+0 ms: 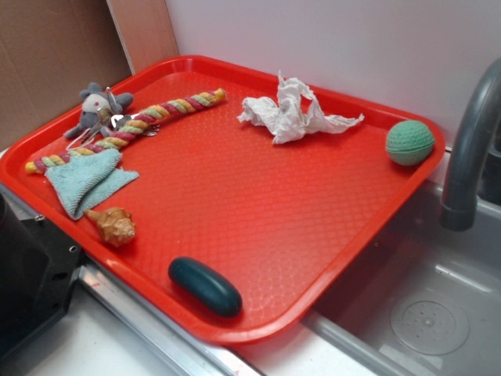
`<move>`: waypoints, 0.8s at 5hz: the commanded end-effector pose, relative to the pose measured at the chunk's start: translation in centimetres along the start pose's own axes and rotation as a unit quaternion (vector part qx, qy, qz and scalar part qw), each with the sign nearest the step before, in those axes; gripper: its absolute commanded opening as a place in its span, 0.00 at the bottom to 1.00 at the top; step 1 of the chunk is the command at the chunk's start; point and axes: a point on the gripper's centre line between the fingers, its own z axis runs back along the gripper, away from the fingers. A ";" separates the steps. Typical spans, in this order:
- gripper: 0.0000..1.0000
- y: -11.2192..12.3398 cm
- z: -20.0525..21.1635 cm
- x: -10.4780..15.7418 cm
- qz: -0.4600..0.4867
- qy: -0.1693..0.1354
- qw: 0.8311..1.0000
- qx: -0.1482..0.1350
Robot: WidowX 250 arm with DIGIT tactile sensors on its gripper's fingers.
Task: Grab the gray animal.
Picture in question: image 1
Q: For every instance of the brown cardboard panel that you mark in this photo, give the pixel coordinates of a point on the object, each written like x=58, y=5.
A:
x=50, y=51

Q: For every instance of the gray plush animal toy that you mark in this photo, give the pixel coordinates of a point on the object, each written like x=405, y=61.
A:
x=95, y=98

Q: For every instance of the crumpled white paper towel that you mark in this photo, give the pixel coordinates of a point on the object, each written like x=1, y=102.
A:
x=295, y=113

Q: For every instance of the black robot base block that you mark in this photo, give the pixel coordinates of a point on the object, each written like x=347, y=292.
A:
x=39, y=266

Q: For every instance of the red plastic tray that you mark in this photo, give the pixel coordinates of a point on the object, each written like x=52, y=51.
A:
x=280, y=222

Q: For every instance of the gray sink basin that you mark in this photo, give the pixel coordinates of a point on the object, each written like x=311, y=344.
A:
x=420, y=299

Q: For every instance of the light blue cloth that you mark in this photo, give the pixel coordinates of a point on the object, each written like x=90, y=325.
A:
x=87, y=181

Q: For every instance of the gray faucet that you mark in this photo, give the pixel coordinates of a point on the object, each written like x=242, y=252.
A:
x=474, y=166

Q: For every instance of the dark teal oval soap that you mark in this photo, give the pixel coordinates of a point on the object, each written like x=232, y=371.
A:
x=206, y=285

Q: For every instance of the multicolor twisted rope toy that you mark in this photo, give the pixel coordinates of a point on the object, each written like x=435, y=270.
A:
x=155, y=114

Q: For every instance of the green rubber ball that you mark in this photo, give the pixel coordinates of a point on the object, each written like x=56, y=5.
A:
x=409, y=143

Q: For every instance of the brown seashell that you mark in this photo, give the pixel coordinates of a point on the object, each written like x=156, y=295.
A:
x=115, y=225

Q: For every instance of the silver keys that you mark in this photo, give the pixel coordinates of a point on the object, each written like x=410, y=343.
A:
x=110, y=133

